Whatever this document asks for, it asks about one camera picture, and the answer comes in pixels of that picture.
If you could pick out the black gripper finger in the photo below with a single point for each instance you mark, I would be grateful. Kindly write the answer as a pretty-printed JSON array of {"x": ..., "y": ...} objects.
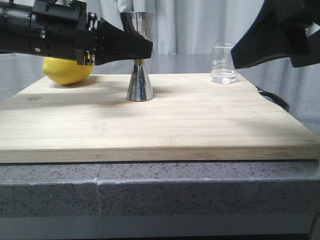
[{"x": 280, "y": 31}]

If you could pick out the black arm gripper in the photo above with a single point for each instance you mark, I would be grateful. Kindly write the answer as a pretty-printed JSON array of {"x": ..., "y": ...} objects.
[{"x": 67, "y": 32}]

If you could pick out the steel double jigger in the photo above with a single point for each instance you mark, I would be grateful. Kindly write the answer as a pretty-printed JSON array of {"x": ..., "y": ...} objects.
[{"x": 139, "y": 88}]

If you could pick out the small glass beaker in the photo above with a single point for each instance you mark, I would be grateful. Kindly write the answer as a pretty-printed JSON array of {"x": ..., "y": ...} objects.
[{"x": 223, "y": 70}]

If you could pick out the yellow lemon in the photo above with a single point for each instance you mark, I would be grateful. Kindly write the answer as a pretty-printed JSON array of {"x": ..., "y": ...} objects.
[{"x": 65, "y": 72}]

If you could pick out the grey curtain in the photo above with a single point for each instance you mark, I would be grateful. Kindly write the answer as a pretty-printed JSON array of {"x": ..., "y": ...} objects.
[{"x": 185, "y": 26}]

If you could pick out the wooden cutting board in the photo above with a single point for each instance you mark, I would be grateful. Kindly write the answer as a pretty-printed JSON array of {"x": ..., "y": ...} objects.
[{"x": 190, "y": 118}]

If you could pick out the black cutting board handle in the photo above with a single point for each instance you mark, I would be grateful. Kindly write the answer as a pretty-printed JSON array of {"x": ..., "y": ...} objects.
[{"x": 274, "y": 98}]

